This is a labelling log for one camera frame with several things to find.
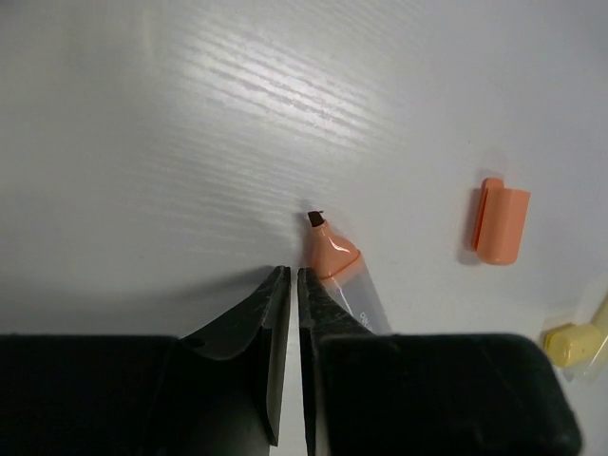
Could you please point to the orange eraser cap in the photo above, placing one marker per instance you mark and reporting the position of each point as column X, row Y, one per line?
column 500, row 221

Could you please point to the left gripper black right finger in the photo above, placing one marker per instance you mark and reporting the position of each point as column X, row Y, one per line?
column 436, row 394

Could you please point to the clear highlighter orange tip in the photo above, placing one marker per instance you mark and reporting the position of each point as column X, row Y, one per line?
column 342, row 270

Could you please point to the yellow cap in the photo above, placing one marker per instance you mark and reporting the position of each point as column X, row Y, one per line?
column 567, row 345

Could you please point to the yellow highlighter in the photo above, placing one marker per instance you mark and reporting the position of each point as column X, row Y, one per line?
column 590, row 368

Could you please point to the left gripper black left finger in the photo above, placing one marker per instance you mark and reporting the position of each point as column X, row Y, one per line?
column 216, row 391

